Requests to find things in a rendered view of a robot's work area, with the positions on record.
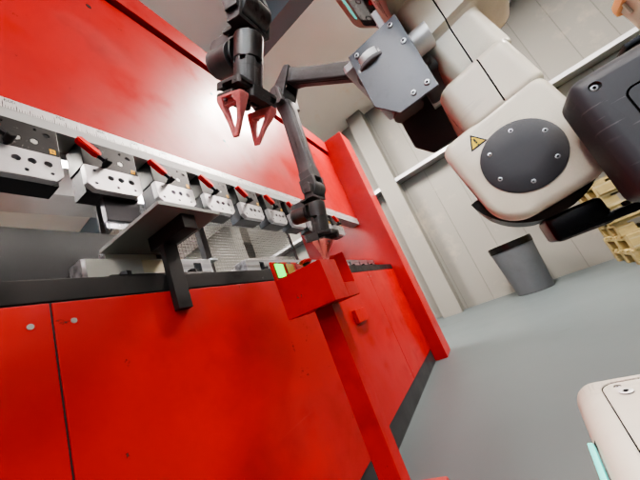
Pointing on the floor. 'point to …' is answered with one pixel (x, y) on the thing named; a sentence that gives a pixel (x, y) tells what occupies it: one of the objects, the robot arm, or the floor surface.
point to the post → (203, 245)
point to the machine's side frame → (376, 239)
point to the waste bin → (522, 266)
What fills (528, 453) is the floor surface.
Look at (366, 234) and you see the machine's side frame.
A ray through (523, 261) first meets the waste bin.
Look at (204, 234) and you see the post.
